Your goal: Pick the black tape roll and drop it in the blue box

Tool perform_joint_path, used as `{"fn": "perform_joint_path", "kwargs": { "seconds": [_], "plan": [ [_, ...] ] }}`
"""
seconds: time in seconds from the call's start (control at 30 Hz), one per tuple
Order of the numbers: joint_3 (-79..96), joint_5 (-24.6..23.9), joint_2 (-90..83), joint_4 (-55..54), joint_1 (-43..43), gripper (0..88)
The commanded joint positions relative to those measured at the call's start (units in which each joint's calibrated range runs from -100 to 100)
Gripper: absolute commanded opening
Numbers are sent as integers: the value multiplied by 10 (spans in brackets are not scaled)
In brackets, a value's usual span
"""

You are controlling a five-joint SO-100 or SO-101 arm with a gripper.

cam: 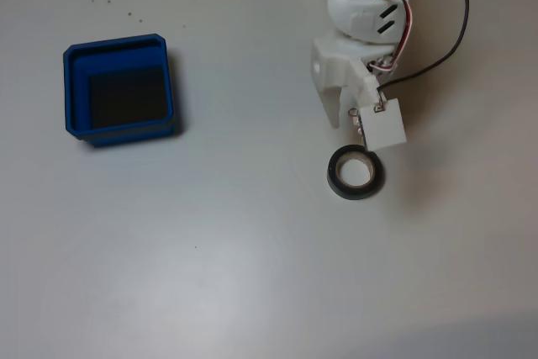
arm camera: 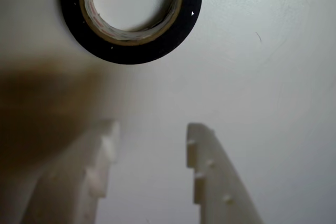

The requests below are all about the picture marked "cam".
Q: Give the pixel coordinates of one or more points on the black tape roll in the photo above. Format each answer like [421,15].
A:
[336,187]

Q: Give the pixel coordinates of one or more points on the blue plastic box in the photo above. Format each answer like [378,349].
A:
[126,137]

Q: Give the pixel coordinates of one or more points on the white square camera box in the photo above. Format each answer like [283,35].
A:
[384,128]

